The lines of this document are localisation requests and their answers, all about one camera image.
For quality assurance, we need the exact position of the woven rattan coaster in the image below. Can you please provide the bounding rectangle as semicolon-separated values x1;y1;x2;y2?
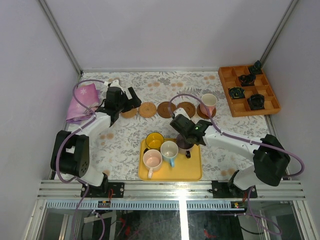
138;102;157;118
121;108;138;119

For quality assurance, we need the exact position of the brown wooden coaster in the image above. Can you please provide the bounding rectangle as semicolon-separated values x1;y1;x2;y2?
177;101;196;118
157;101;177;119
196;105;217;120

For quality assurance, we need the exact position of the purple mug black handle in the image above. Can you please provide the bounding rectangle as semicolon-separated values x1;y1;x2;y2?
176;134;194;159

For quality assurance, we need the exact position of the white mug blue handle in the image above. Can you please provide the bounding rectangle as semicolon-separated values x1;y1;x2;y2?
160;141;179;168

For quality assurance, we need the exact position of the cream mug pink outside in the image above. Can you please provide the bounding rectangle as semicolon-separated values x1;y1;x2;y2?
200;93;218;117

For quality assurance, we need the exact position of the amber glass cup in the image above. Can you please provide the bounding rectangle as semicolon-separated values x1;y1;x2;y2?
145;132;165;150

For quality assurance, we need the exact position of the pink mug white handle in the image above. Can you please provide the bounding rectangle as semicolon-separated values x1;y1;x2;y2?
142;149;163;179

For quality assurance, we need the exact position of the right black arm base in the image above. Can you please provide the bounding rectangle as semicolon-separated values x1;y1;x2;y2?
210;180;258;199

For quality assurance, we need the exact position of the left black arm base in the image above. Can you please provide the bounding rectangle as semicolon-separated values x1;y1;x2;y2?
80;181;125;199

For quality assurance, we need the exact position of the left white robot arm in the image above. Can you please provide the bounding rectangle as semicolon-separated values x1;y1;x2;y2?
50;85;142;198

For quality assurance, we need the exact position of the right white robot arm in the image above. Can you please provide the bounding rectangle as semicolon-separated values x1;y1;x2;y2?
170;114;291;198

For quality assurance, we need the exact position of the pink folded cloth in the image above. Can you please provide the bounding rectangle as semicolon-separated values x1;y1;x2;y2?
66;83;100;124

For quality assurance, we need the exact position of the yellow plastic tray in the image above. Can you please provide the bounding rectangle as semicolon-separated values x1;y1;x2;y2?
138;139;203;182

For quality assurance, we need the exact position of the floral tablecloth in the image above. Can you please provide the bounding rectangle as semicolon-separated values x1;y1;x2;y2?
81;71;270;181

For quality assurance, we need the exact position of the black part with yellow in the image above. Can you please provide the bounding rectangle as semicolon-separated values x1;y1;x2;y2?
228;87;245;100

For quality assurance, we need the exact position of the orange compartment tray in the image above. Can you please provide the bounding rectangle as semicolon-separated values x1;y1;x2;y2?
218;65;281;117

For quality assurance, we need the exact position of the black part lower compartment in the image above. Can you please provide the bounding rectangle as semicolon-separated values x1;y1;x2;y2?
247;94;265;111

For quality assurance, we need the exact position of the black part compartment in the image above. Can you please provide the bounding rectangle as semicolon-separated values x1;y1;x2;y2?
247;94;265;111
248;60;263;75
238;73;256;87

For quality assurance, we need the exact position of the black part top compartment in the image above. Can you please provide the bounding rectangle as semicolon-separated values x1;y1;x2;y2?
248;60;263;75

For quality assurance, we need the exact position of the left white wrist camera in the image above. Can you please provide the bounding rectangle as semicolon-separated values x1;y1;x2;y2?
104;77;120;88

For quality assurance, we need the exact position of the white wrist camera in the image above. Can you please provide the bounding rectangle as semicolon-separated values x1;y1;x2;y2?
104;77;120;88
173;107;190;120

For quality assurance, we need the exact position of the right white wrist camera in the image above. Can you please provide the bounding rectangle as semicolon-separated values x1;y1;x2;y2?
173;107;190;120

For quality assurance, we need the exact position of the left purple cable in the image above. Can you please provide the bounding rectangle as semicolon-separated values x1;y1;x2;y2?
55;79;111;240

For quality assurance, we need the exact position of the purple cable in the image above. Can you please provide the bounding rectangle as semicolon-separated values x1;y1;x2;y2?
168;93;306;236
55;79;111;240

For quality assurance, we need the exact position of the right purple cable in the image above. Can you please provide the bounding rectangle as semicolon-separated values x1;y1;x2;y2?
168;93;306;236

